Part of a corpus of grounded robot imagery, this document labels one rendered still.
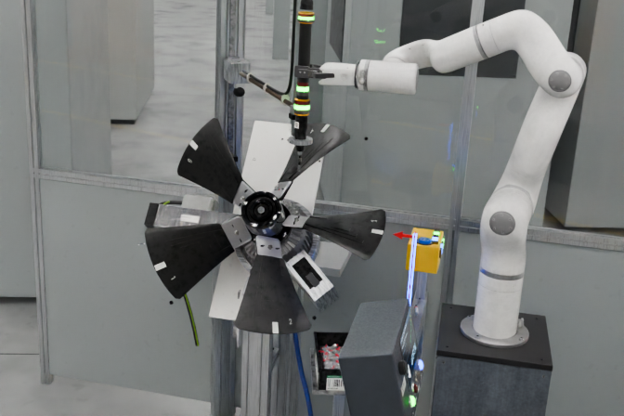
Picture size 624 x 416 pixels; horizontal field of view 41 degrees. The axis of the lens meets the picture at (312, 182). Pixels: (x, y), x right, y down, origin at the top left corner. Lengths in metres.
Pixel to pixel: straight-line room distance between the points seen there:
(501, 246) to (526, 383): 0.37
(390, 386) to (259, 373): 1.20
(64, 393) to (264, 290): 1.73
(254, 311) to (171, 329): 1.28
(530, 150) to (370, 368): 0.82
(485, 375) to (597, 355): 1.06
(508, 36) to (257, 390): 1.41
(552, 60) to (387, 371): 0.89
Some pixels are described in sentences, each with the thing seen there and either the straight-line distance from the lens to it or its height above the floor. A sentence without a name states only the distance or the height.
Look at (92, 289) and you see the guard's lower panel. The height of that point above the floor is 0.49.
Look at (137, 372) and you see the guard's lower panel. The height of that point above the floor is 0.13.
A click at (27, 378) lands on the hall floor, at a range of 4.07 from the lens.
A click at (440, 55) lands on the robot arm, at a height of 1.71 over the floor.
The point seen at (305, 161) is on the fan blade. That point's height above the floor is 1.34.
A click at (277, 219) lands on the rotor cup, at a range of 2.41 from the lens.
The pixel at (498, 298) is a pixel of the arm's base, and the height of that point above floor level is 1.08.
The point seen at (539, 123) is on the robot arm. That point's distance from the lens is 2.21.
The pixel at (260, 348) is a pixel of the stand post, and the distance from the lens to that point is 2.77.
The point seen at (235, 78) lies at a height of 1.50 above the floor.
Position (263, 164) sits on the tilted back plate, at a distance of 2.80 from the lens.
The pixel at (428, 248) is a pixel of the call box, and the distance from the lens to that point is 2.66.
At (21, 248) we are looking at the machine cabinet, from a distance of 4.60.
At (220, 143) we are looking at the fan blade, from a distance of 2.56.
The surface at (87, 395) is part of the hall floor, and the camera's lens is 3.90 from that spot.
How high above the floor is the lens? 2.04
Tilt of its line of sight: 18 degrees down
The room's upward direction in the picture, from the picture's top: 3 degrees clockwise
